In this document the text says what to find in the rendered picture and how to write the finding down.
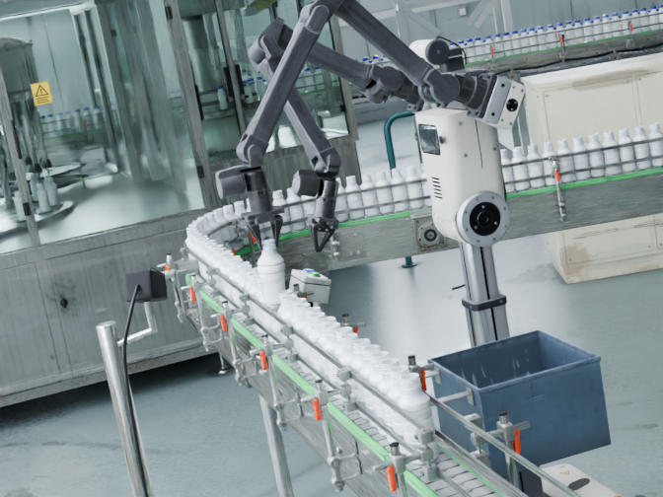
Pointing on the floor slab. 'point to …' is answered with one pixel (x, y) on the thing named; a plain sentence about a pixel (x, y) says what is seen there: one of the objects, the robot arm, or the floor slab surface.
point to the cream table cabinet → (639, 110)
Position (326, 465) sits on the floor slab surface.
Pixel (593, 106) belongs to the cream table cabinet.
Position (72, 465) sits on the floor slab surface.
